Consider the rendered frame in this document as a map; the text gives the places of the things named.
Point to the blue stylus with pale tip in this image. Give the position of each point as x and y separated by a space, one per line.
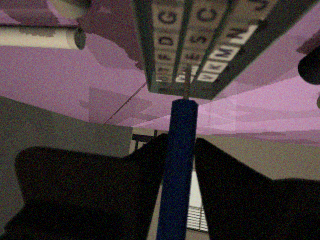
177 179

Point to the keyboard with keys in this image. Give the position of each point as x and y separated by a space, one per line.
218 39

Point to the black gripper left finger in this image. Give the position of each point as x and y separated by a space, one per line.
128 186

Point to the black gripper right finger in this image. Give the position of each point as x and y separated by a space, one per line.
239 203

